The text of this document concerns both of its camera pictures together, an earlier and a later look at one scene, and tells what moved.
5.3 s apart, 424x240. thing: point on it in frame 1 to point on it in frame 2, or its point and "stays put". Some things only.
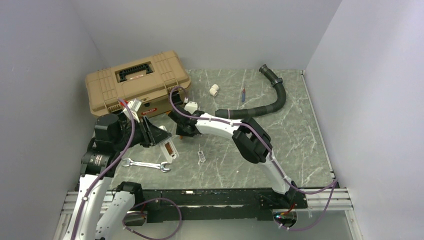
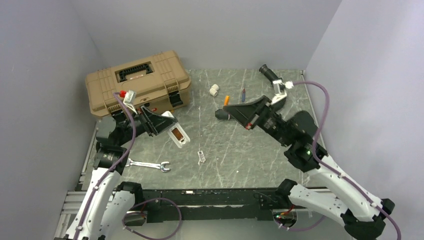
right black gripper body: x=180 y=130 to x=271 y=122
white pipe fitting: x=214 y=90 stays put
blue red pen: x=243 y=95 stays put
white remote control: x=169 y=148 to x=176 y=133
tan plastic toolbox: x=149 y=79 stays put
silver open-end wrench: x=129 y=162 stays put
